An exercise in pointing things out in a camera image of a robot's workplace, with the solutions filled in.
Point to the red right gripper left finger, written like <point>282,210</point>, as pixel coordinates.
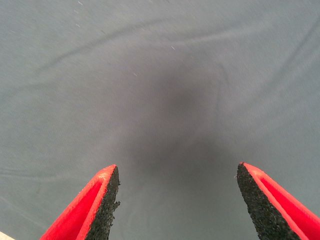
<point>82,215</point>

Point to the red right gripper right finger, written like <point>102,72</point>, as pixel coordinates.
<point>275,212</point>

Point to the dark grey table cloth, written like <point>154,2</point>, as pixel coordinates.
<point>160,75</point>

